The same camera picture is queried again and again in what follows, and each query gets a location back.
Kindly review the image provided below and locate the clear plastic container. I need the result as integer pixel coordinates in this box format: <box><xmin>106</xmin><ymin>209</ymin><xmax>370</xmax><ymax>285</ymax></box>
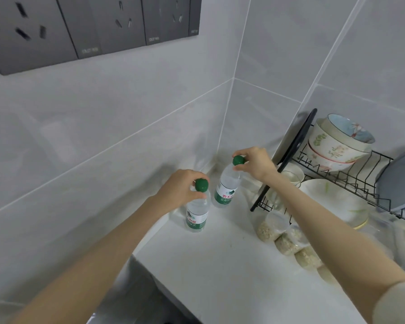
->
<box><xmin>366</xmin><ymin>212</ymin><xmax>405</xmax><ymax>272</ymax></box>

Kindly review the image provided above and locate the white plate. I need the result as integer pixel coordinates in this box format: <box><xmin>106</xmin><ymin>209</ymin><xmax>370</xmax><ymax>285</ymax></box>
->
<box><xmin>298</xmin><ymin>178</ymin><xmax>370</xmax><ymax>230</ymax></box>

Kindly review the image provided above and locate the small white cup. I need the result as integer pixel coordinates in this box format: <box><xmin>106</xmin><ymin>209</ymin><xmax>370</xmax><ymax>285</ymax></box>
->
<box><xmin>279</xmin><ymin>163</ymin><xmax>305</xmax><ymax>189</ymax></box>

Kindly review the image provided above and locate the cream sleeve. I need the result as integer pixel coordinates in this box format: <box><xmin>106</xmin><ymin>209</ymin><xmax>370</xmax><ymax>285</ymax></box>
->
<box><xmin>372</xmin><ymin>281</ymin><xmax>405</xmax><ymax>324</ymax></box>

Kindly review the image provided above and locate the gray wall socket panel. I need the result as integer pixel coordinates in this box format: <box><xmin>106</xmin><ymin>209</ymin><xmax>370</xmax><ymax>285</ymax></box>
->
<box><xmin>141</xmin><ymin>0</ymin><xmax>192</xmax><ymax>46</ymax></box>
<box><xmin>55</xmin><ymin>0</ymin><xmax>148</xmax><ymax>60</ymax></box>
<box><xmin>0</xmin><ymin>0</ymin><xmax>79</xmax><ymax>77</ymax></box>
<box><xmin>188</xmin><ymin>0</ymin><xmax>203</xmax><ymax>36</ymax></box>

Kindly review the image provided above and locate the cream green-floral bowl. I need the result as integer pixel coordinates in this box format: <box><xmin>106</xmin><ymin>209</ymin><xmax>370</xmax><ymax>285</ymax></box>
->
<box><xmin>308</xmin><ymin>118</ymin><xmax>372</xmax><ymax>164</ymax></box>

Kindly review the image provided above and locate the black wire dish rack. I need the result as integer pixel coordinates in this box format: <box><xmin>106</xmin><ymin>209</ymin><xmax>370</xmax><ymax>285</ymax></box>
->
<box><xmin>250</xmin><ymin>123</ymin><xmax>405</xmax><ymax>228</ymax></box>

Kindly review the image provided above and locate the black round flat pan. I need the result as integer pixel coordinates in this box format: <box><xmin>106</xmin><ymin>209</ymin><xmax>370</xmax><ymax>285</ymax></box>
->
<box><xmin>276</xmin><ymin>108</ymin><xmax>318</xmax><ymax>173</ymax></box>

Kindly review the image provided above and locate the person's left hand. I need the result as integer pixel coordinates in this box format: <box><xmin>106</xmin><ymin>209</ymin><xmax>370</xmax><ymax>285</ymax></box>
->
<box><xmin>161</xmin><ymin>169</ymin><xmax>212</xmax><ymax>214</ymax></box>

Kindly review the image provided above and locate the white red-rimmed bowl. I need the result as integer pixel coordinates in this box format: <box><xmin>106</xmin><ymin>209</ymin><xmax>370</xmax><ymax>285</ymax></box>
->
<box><xmin>305</xmin><ymin>142</ymin><xmax>356</xmax><ymax>173</ymax></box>

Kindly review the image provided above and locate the clear bag of oats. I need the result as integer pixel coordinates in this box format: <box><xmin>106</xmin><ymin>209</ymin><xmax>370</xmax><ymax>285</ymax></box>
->
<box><xmin>317</xmin><ymin>264</ymin><xmax>339</xmax><ymax>284</ymax></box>
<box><xmin>256</xmin><ymin>211</ymin><xmax>291</xmax><ymax>243</ymax></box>
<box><xmin>274</xmin><ymin>225</ymin><xmax>312</xmax><ymax>257</ymax></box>
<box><xmin>295</xmin><ymin>245</ymin><xmax>325</xmax><ymax>270</ymax></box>

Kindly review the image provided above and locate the gray plate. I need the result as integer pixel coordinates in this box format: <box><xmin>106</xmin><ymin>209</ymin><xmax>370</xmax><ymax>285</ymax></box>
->
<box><xmin>374</xmin><ymin>148</ymin><xmax>405</xmax><ymax>214</ymax></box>

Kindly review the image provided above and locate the green-capped water bottle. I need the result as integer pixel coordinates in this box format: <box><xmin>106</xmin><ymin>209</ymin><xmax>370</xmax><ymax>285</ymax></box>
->
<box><xmin>185</xmin><ymin>178</ymin><xmax>212</xmax><ymax>233</ymax></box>
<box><xmin>213</xmin><ymin>155</ymin><xmax>247</xmax><ymax>209</ymax></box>

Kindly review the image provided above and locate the person's right forearm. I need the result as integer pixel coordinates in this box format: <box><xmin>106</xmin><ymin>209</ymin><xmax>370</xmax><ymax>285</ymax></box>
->
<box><xmin>263</xmin><ymin>169</ymin><xmax>405</xmax><ymax>324</ymax></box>

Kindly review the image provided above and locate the person's right hand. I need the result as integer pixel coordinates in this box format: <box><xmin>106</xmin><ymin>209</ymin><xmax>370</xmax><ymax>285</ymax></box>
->
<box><xmin>232</xmin><ymin>146</ymin><xmax>279</xmax><ymax>182</ymax></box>

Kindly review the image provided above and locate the person's left forearm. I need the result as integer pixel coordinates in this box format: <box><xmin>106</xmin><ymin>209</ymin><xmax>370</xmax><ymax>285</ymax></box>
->
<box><xmin>7</xmin><ymin>195</ymin><xmax>172</xmax><ymax>324</ymax></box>

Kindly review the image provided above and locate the blue-lined floral bowl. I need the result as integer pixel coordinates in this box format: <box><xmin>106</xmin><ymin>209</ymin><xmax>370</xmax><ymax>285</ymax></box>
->
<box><xmin>325</xmin><ymin>113</ymin><xmax>376</xmax><ymax>146</ymax></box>

